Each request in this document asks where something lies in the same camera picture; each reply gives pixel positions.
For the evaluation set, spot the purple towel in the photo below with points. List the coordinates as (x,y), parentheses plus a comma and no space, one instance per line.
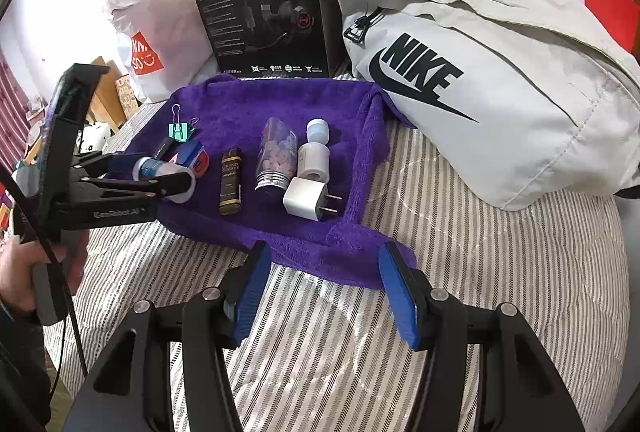
(300,237)

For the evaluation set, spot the black long case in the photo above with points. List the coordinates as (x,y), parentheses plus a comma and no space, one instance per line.
(162,147)

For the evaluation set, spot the grey sling bag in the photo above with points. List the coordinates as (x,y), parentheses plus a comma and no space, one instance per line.
(490,86)

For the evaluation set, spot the small brown bottle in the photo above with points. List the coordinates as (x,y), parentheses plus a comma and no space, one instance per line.
(231,182)

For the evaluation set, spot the white tape roll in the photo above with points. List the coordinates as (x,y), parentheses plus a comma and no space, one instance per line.
(313,161)

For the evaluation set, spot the striped bed sheet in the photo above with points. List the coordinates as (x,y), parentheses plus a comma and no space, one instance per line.
(475,287)

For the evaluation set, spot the black headset box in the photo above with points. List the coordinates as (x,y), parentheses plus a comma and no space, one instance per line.
(260,1)

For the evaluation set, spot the small white cap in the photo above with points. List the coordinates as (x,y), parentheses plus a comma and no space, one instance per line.
(318,130)

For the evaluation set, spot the clear pill bottle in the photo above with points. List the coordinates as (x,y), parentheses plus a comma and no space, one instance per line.
(275,151)

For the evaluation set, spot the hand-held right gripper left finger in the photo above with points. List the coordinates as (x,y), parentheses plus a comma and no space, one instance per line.
(250,282)

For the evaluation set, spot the white plastic shopping bag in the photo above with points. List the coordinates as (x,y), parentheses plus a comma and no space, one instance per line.
(145,11)

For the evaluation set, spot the teal binder clip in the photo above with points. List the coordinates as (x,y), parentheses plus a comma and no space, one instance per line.
(180,131)

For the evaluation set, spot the person's left hand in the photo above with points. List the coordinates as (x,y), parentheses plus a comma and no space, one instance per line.
(20,272)

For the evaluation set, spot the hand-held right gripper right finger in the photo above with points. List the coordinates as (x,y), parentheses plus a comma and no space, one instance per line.
(397,297)

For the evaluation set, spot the white charger plug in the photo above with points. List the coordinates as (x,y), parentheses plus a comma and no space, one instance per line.
(305,199)

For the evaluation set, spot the red striped curtain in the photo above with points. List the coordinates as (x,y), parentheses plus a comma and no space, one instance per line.
(20,111)

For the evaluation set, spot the wooden nightstand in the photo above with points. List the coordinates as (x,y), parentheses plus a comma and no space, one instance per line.
(102,96)

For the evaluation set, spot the person's left forearm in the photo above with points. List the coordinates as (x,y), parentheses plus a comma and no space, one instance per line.
(20,362)

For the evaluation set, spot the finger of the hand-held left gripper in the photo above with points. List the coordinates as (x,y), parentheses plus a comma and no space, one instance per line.
(145,189)
(122,162)

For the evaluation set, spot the white blue small bottle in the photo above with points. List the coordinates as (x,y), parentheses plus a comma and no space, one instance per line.
(175,171)

